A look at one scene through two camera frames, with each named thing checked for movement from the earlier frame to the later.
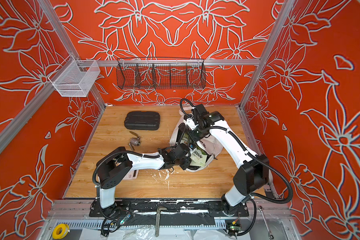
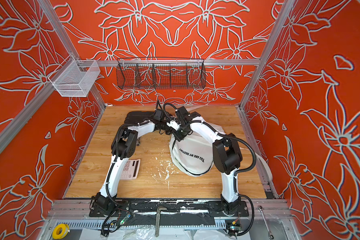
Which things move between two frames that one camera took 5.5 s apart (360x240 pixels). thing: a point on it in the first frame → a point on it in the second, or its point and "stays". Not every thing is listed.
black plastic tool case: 142,120 stays
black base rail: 193,208 stays
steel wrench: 271,236 stays
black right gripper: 190,131 → 177,136
